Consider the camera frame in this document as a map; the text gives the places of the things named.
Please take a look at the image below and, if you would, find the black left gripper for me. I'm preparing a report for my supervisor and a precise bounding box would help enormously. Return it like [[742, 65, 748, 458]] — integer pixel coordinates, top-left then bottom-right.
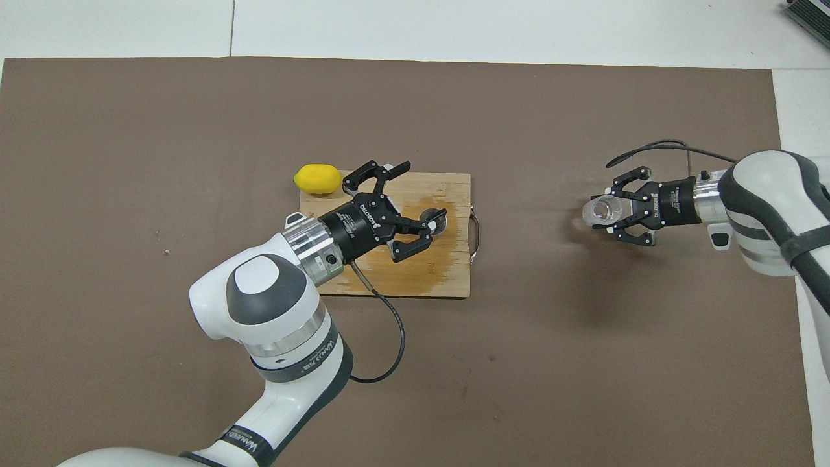
[[321, 160, 448, 263]]

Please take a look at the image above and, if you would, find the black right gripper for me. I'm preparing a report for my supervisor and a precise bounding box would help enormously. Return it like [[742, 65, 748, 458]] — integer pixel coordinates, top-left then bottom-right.
[[591, 167, 700, 247]]

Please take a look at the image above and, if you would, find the clear plastic cup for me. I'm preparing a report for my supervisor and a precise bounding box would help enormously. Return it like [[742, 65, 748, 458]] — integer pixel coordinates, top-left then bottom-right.
[[582, 195, 633, 230]]

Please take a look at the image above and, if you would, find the stainless steel jigger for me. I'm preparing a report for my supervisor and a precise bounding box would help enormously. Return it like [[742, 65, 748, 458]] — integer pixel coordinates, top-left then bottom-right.
[[418, 208, 449, 239]]

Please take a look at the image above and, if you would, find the stained wooden cutting board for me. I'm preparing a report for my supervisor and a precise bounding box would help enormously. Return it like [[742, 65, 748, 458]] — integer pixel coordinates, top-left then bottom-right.
[[298, 171, 480, 300]]

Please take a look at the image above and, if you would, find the yellow lemon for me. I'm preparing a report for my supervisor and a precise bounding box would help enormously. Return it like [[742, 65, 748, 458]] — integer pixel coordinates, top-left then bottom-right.
[[294, 163, 342, 197]]

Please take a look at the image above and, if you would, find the brown table mat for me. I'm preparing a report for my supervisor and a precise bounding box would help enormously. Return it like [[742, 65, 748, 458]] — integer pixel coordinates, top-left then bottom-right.
[[0, 57, 816, 467]]

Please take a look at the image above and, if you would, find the grey ribbed device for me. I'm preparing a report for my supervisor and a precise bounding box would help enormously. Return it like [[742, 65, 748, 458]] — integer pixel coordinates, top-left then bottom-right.
[[781, 0, 830, 32]]

